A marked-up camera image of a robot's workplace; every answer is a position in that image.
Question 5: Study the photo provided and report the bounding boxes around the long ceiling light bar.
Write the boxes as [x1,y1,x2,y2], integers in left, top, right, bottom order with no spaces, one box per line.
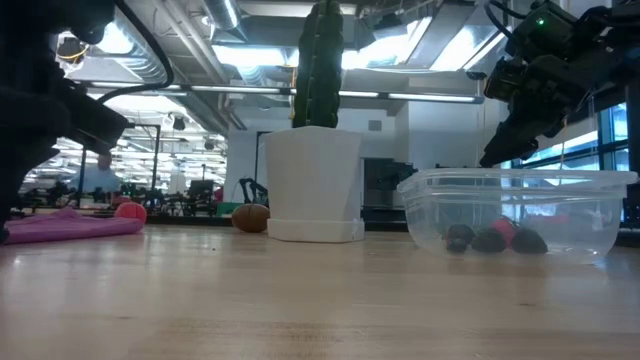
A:
[89,81,485,105]

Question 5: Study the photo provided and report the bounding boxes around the person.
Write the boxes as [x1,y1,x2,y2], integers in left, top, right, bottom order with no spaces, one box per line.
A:
[67,152,124,206]

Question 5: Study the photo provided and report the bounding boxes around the black camera rig frame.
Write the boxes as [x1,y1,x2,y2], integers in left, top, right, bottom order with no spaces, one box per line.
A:
[77,122,162,209]

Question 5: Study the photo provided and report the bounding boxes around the white hexagonal plant pot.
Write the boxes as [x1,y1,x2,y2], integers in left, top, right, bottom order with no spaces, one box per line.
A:
[263,125,366,245]

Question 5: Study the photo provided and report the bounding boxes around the clear plastic tupperware container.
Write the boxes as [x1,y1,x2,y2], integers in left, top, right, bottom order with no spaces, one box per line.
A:
[397,168,640,265]

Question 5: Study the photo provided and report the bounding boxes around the black equipment box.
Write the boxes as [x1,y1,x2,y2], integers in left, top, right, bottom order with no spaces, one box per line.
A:
[363,157,419,209]

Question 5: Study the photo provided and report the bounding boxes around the round red fruit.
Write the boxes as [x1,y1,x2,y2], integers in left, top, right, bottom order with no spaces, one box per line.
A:
[113,201,148,225]

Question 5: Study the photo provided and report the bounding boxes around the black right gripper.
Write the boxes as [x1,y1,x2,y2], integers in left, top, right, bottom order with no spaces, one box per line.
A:
[478,0,626,169]

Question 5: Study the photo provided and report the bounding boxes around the green cactus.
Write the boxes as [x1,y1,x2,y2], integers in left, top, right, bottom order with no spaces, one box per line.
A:
[292,0,345,129]

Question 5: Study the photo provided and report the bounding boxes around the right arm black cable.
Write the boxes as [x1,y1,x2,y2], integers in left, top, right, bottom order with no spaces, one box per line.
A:
[482,0,521,44]

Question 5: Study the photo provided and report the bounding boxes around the purple cloth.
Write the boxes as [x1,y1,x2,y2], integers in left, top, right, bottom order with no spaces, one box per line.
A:
[3,207,146,246]

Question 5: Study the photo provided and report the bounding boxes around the silver ventilation duct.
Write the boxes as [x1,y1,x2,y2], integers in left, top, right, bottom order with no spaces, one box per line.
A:
[69,9,169,84]
[202,0,247,31]

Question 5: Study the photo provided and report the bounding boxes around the dark blackberry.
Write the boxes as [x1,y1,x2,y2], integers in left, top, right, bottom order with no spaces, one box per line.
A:
[509,228,549,255]
[443,223,477,254]
[470,227,508,254]

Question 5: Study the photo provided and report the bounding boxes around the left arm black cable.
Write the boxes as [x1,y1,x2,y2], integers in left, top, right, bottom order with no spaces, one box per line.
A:
[97,0,176,104]

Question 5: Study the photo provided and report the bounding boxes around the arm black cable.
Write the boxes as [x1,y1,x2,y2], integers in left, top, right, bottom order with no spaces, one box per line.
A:
[97,0,176,104]
[482,0,521,44]

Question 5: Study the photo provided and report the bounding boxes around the red strawberry green leaves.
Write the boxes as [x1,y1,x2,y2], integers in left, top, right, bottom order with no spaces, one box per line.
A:
[490,215,521,246]

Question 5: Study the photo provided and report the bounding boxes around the brown kiwi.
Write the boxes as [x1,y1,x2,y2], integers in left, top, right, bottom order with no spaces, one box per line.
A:
[230,203,272,234]

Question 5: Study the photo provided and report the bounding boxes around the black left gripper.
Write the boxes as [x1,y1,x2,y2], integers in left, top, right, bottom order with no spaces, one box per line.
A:
[0,83,131,246]

